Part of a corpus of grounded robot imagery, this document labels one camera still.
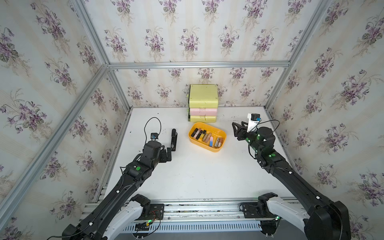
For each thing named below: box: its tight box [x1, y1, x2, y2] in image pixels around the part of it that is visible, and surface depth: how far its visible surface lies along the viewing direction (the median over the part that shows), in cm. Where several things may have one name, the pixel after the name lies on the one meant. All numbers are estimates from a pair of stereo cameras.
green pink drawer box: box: [188, 84, 219, 123], surface depth 101 cm
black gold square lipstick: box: [199, 129, 207, 141], surface depth 103 cm
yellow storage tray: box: [188, 122, 227, 153], surface depth 103 cm
